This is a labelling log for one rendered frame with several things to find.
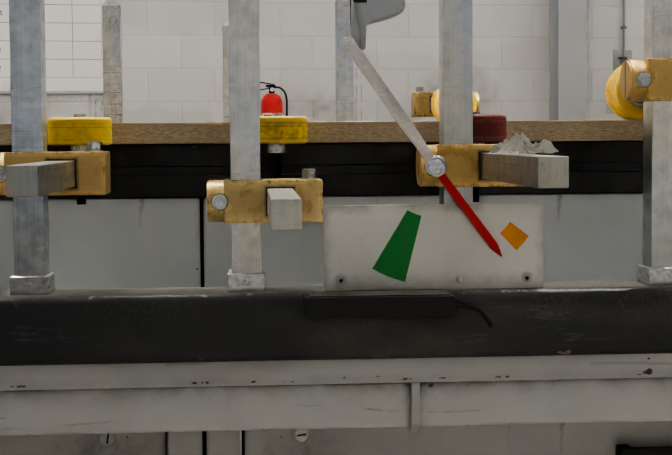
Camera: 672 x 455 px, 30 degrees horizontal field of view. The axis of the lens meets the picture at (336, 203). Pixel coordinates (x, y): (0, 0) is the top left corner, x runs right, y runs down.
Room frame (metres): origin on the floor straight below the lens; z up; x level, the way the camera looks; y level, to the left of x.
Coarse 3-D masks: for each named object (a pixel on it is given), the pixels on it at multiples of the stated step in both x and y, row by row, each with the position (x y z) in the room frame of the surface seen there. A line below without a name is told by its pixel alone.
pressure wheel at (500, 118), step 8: (480, 120) 1.55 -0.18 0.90; (488, 120) 1.55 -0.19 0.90; (496, 120) 1.56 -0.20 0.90; (504, 120) 1.57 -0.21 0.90; (480, 128) 1.55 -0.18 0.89; (488, 128) 1.55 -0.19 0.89; (496, 128) 1.56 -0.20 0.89; (504, 128) 1.57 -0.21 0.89; (480, 136) 1.55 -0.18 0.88; (488, 136) 1.55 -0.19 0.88; (496, 136) 1.56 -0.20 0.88; (504, 136) 1.57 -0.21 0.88
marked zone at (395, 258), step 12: (408, 216) 1.46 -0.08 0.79; (420, 216) 1.47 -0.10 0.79; (396, 228) 1.46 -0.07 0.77; (408, 228) 1.46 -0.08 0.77; (396, 240) 1.46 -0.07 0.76; (408, 240) 1.46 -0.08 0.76; (384, 252) 1.46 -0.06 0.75; (396, 252) 1.46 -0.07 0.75; (408, 252) 1.46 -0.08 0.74; (384, 264) 1.46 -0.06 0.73; (396, 264) 1.46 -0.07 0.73; (408, 264) 1.46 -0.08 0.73; (396, 276) 1.46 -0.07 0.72
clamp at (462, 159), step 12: (444, 144) 1.47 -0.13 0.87; (456, 144) 1.47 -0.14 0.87; (468, 144) 1.47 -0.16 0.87; (480, 144) 1.47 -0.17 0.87; (492, 144) 1.47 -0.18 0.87; (420, 156) 1.47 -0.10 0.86; (444, 156) 1.47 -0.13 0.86; (456, 156) 1.47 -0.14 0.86; (468, 156) 1.47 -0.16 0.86; (420, 168) 1.47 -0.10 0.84; (456, 168) 1.47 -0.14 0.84; (468, 168) 1.47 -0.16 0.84; (420, 180) 1.48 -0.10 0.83; (432, 180) 1.47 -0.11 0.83; (456, 180) 1.47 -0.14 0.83; (468, 180) 1.47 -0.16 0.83; (480, 180) 1.47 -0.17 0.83; (492, 180) 1.47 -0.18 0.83
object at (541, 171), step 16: (480, 160) 1.47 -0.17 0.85; (496, 160) 1.37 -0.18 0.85; (512, 160) 1.29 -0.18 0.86; (528, 160) 1.22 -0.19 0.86; (544, 160) 1.18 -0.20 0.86; (560, 160) 1.18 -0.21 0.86; (480, 176) 1.47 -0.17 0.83; (496, 176) 1.37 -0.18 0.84; (512, 176) 1.29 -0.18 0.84; (528, 176) 1.22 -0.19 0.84; (544, 176) 1.18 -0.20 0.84; (560, 176) 1.18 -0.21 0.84
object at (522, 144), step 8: (512, 136) 1.29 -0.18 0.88; (520, 136) 1.31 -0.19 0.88; (496, 144) 1.32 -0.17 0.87; (504, 144) 1.34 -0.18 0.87; (512, 144) 1.28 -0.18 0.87; (520, 144) 1.28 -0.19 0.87; (528, 144) 1.30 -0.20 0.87; (536, 144) 1.31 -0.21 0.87; (544, 144) 1.29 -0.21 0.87; (552, 144) 1.29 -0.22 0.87; (504, 152) 1.28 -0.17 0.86; (512, 152) 1.27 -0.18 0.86; (520, 152) 1.27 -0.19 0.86; (528, 152) 1.28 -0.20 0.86; (536, 152) 1.28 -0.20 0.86; (544, 152) 1.28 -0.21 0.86; (552, 152) 1.28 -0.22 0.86
